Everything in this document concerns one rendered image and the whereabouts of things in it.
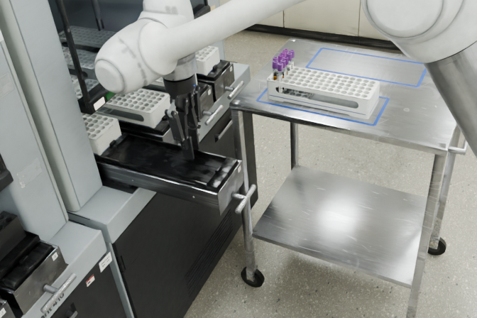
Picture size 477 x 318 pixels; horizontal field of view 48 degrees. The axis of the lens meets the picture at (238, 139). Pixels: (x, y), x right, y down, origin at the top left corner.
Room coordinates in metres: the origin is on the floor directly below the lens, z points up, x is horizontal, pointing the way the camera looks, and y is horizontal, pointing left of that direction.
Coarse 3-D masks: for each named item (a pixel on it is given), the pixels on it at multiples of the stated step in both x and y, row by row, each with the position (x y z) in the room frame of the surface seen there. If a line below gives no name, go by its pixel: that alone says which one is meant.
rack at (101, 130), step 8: (88, 120) 1.22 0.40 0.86; (96, 120) 1.21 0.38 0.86; (104, 120) 1.22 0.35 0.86; (112, 120) 1.20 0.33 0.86; (88, 128) 1.18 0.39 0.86; (96, 128) 1.17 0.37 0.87; (104, 128) 1.17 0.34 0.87; (112, 128) 1.18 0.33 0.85; (88, 136) 1.14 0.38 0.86; (96, 136) 1.13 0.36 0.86; (104, 136) 1.15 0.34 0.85; (112, 136) 1.17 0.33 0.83; (96, 144) 1.12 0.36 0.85; (104, 144) 1.14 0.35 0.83; (96, 152) 1.12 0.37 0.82
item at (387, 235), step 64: (320, 64) 1.48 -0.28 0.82; (384, 64) 1.45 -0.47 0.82; (320, 128) 1.16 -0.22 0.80; (384, 128) 1.11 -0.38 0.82; (448, 128) 1.09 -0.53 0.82; (320, 192) 1.48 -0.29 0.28; (384, 192) 1.45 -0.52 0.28; (448, 192) 1.38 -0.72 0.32; (320, 256) 1.18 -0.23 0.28; (384, 256) 1.15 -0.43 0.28
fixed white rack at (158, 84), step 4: (196, 76) 1.44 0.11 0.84; (156, 80) 1.40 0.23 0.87; (160, 80) 1.41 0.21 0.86; (196, 80) 1.43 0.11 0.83; (148, 84) 1.48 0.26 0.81; (152, 84) 1.47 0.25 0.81; (156, 84) 1.39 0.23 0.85; (160, 84) 1.39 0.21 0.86; (144, 88) 1.46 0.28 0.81; (148, 88) 1.45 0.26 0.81; (152, 88) 1.45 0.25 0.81; (156, 88) 1.45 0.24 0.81; (160, 88) 1.45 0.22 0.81; (164, 88) 1.44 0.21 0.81; (160, 92) 1.39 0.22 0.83; (164, 92) 1.38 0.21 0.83
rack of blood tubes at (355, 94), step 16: (272, 80) 1.30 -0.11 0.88; (288, 80) 1.30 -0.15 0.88; (304, 80) 1.29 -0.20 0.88; (320, 80) 1.29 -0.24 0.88; (336, 80) 1.28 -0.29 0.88; (352, 80) 1.26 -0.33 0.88; (368, 80) 1.26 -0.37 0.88; (272, 96) 1.30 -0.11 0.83; (288, 96) 1.28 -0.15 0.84; (304, 96) 1.27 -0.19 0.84; (320, 96) 1.29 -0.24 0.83; (336, 96) 1.20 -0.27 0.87; (352, 96) 1.18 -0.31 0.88; (368, 96) 1.18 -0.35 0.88; (352, 112) 1.18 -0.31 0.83; (368, 112) 1.16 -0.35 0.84
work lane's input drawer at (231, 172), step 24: (120, 144) 1.17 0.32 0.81; (144, 144) 1.17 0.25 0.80; (168, 144) 1.14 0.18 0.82; (120, 168) 1.07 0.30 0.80; (144, 168) 1.04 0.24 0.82; (168, 168) 1.05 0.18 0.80; (192, 168) 1.04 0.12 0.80; (216, 168) 1.01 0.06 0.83; (240, 168) 1.04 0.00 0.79; (168, 192) 1.00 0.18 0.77; (192, 192) 0.97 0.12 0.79; (216, 192) 0.94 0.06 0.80
